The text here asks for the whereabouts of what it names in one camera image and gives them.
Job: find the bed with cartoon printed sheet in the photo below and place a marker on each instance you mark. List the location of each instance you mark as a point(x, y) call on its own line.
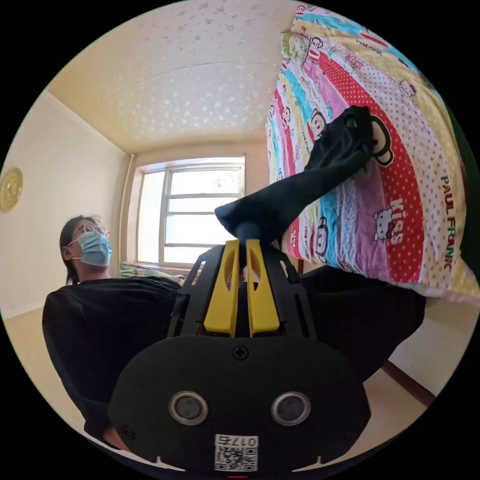
point(405, 157)

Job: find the window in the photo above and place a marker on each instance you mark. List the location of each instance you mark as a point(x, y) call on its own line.
point(187, 213)

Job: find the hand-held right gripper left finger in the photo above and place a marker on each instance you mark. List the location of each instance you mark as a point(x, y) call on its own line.
point(219, 300)

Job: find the black long sleeve shirt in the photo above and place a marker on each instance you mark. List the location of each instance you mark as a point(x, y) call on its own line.
point(277, 210)

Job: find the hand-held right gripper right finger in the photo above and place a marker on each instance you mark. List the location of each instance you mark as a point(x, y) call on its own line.
point(262, 300)

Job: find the pillow with green print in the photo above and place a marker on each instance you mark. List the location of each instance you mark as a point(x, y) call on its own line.
point(296, 48)

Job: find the person's body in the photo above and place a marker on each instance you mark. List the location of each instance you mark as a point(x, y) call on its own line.
point(101, 330)

